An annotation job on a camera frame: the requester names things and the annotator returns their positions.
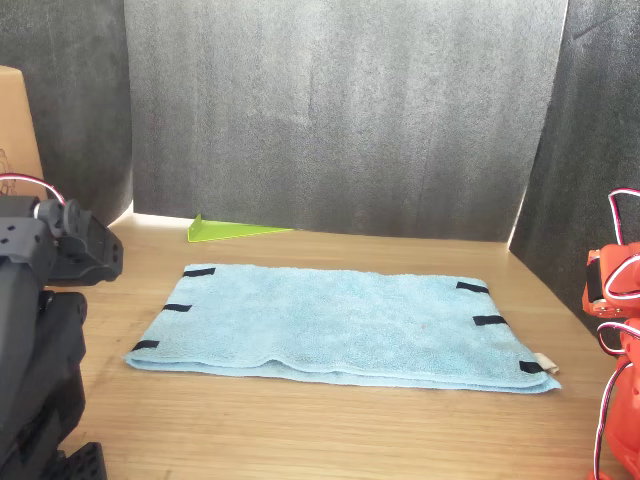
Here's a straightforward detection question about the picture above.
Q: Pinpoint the light grey foam sheet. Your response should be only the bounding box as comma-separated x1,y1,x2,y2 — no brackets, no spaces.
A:
123,0,570,244

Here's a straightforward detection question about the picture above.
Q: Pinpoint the red white black servo cable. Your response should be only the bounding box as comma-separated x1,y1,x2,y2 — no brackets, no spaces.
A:
597,321,640,357
607,188,640,247
591,358,634,480
0,172,67,206

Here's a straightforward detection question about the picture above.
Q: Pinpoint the light blue towel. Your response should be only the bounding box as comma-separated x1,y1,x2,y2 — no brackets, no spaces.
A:
122,263,562,395

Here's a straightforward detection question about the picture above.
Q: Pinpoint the brown cardboard box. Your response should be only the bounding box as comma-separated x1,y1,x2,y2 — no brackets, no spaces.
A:
0,64,49,201

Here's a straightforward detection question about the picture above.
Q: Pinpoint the lime green plastic bracket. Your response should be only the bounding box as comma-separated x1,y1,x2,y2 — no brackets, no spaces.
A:
186,213,295,244

